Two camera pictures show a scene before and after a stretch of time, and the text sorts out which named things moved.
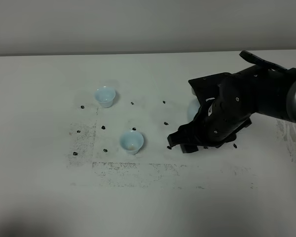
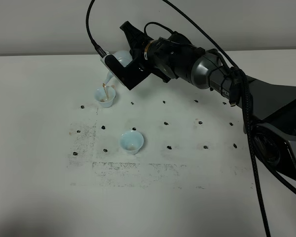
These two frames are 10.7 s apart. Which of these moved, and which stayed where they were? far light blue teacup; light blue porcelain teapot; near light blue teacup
Moved: light blue porcelain teapot
Stayed: far light blue teacup; near light blue teacup
